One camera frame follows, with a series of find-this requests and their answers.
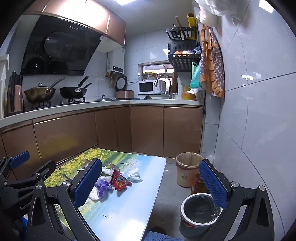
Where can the rice cooker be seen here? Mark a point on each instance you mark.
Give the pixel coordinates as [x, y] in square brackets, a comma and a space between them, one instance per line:
[124, 93]

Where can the beige waste bin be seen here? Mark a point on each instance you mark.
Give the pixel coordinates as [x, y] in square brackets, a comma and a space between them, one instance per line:
[185, 171]

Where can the chrome kitchen faucet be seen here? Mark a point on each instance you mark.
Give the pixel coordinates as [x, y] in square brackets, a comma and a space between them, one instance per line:
[170, 90]

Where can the kitchen window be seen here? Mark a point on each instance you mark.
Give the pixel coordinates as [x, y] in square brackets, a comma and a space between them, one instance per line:
[152, 68]

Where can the red snack wrapper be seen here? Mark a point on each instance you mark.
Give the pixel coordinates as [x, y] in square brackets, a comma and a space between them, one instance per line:
[119, 182]

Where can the gold wok with lid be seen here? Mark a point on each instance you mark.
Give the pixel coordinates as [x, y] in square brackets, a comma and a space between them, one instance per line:
[39, 93]

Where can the wooden rolling pin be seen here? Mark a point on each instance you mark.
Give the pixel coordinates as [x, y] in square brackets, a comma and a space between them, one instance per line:
[178, 23]

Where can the landscape printed table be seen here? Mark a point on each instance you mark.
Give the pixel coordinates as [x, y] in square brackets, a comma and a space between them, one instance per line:
[129, 208]

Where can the brown glass jar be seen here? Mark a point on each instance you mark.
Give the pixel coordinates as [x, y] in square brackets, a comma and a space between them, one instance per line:
[196, 185]

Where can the purple plastic wrapper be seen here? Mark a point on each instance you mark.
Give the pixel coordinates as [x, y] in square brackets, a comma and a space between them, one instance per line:
[104, 185]

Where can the glass pot with lid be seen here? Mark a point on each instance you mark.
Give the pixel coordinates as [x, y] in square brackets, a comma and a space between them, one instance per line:
[149, 76]

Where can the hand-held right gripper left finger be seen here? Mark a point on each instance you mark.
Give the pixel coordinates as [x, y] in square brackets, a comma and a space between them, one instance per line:
[87, 183]

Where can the yellow film roll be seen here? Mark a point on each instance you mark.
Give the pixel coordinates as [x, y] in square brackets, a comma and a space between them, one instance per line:
[191, 23]

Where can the green plastic bag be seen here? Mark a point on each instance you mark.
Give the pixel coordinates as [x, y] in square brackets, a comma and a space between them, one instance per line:
[195, 78]

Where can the copper thermos jug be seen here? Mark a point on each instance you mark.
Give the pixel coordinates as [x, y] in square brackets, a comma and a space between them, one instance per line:
[16, 97]

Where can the steel pot lid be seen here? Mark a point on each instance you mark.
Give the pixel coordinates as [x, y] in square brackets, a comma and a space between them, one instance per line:
[104, 99]

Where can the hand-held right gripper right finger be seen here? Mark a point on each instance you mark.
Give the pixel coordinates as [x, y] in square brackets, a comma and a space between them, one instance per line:
[212, 185]

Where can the white plastic bag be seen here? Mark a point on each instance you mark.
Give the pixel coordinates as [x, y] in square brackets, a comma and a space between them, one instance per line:
[95, 194]

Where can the orange floral apron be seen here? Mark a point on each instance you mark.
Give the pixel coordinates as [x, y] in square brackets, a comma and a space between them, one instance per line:
[214, 64]

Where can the white water heater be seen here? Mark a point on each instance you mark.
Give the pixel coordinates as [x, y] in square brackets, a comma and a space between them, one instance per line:
[115, 60]

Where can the brown kitchen base cabinets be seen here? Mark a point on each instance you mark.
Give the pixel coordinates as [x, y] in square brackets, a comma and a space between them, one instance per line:
[148, 129]

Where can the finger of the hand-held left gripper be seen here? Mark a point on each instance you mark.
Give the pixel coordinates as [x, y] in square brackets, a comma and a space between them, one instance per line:
[20, 158]
[46, 169]

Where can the gas stove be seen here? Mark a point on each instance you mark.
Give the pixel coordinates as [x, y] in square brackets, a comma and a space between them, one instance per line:
[76, 100]

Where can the black range hood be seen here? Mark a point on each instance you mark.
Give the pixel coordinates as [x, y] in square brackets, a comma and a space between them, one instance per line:
[57, 46]

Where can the black wall rack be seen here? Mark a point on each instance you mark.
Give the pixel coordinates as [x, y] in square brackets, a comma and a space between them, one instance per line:
[182, 62]

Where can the white bucket with black liner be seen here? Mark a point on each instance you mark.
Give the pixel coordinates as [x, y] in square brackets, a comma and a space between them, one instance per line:
[185, 217]

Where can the white microwave oven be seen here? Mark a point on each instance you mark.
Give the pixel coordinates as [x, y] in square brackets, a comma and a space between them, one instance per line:
[146, 87]

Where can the yellow detergent bottle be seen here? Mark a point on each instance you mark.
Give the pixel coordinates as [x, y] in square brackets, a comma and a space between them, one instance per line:
[185, 92]

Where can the wooden cutting board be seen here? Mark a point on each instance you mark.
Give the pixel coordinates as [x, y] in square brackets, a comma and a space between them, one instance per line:
[174, 83]

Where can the hanging white plastic bags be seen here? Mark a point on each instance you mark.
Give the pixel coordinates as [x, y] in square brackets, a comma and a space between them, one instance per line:
[212, 9]

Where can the blue towel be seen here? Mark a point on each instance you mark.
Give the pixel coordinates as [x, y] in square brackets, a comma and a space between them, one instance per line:
[161, 236]

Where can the black frying pan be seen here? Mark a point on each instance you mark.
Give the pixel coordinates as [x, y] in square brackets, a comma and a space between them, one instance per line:
[72, 91]

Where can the clear plastic bag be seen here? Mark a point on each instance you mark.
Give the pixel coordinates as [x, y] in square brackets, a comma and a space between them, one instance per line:
[114, 166]

